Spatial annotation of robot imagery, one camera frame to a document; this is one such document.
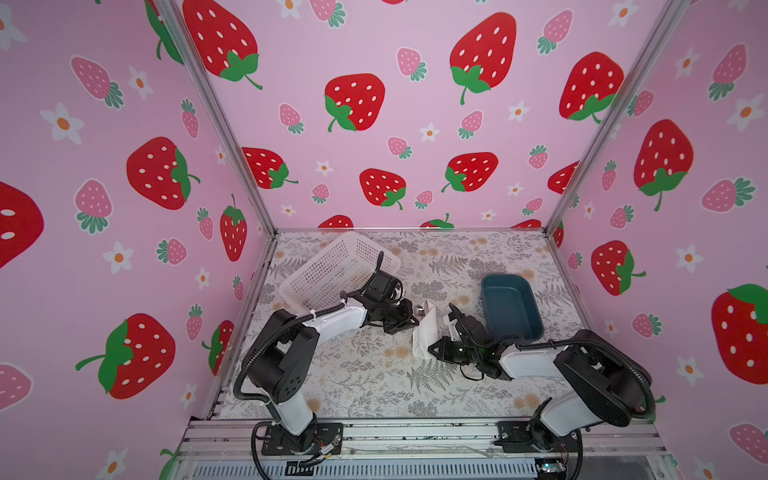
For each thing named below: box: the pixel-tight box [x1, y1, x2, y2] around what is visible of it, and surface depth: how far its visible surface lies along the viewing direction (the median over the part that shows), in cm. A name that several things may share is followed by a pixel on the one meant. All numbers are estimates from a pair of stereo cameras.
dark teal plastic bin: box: [481, 274, 545, 342], surface depth 100 cm
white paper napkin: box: [412, 300, 439, 361], surface depth 92 cm
